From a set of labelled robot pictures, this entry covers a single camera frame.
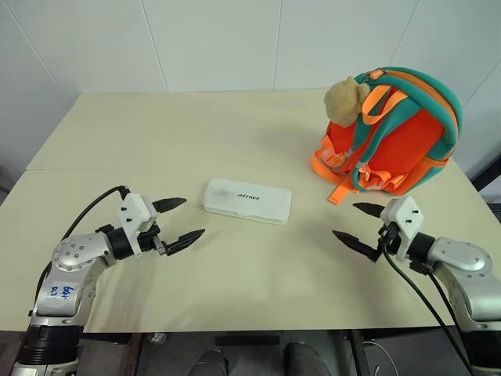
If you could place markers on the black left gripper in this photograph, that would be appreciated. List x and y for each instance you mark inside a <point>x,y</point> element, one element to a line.
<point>148,239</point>

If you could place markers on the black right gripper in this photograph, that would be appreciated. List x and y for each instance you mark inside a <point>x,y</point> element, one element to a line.
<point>387,237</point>

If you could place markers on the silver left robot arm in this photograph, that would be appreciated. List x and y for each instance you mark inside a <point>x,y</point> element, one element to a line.
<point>70,254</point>

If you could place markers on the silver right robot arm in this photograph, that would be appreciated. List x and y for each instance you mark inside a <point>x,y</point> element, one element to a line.
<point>462,258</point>

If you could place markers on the white rectangular case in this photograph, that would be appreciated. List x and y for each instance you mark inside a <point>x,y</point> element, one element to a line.
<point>250,203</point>

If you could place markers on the orange and teal backpack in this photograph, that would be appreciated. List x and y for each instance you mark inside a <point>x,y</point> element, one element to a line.
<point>407,137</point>

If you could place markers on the beige plush toy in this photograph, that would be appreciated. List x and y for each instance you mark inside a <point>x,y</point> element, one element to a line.
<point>344,102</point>

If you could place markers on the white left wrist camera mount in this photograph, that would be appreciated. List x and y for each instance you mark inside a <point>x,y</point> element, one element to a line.
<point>135,213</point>

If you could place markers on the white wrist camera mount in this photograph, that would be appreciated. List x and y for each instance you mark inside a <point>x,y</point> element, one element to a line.
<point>135,213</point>
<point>403,215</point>

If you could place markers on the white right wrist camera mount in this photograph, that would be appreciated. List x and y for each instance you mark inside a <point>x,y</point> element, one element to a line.
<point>403,215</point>

